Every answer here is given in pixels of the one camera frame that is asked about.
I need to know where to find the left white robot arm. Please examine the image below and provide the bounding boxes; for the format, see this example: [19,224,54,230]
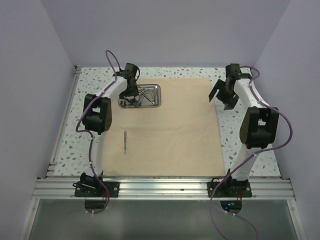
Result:
[75,73,139,197]

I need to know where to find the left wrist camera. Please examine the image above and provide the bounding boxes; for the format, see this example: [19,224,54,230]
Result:
[124,62,140,78]

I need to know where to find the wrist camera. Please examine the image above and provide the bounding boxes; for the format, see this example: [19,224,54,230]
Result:
[124,62,140,78]
[225,63,242,78]

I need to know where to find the steel surgical scissors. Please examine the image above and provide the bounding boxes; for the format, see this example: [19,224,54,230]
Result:
[138,86,156,108]

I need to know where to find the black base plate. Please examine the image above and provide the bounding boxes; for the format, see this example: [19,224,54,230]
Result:
[213,180,253,199]
[72,181,120,198]

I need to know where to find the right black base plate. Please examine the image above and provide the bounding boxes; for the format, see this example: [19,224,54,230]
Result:
[213,180,253,199]

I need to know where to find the aluminium rail frame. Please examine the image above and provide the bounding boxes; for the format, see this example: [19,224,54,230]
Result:
[32,177,295,200]

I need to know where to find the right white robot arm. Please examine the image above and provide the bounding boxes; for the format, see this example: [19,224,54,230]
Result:
[207,73,279,198]

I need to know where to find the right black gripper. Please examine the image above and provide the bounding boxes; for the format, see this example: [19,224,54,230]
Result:
[209,79,240,111]

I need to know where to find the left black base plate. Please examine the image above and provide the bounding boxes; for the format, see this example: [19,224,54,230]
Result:
[72,181,120,198]

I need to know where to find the beige cloth wrap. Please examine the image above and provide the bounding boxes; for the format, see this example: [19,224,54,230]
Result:
[101,78,225,177]

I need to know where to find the steel instrument tray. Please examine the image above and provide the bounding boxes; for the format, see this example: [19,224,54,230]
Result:
[118,84,162,109]

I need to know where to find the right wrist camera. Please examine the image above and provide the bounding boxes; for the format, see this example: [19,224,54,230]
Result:
[225,63,242,78]

